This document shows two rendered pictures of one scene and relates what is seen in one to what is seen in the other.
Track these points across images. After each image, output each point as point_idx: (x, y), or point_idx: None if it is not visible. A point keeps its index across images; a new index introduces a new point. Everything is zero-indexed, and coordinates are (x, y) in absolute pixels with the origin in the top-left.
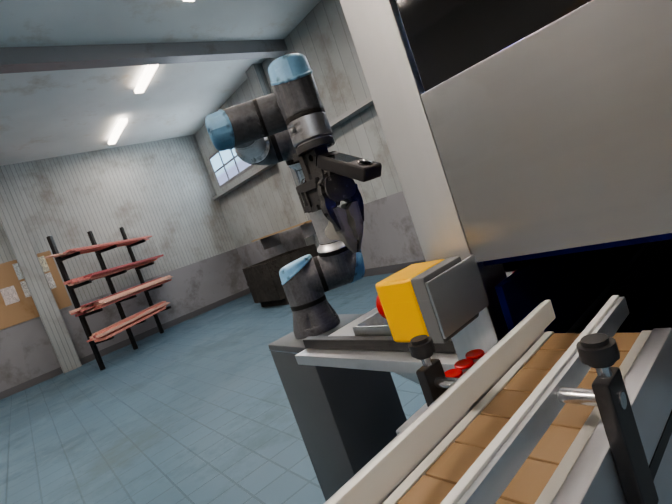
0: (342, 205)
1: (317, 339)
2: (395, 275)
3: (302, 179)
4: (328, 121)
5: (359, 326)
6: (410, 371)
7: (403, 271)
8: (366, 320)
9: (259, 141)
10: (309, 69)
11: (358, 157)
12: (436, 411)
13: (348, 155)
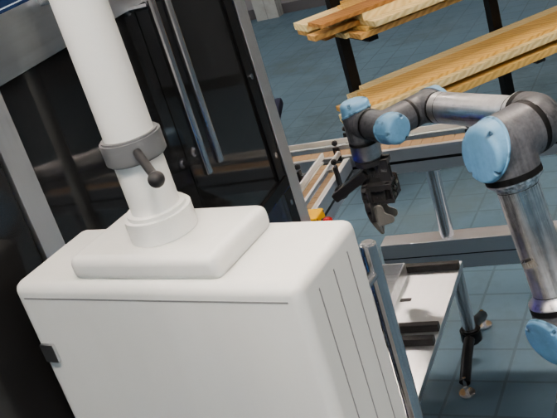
0: (379, 205)
1: (440, 261)
2: (316, 211)
3: (393, 172)
4: (351, 153)
5: (398, 263)
6: None
7: (314, 213)
8: (400, 269)
9: (452, 123)
10: (341, 118)
11: (344, 185)
12: None
13: (351, 180)
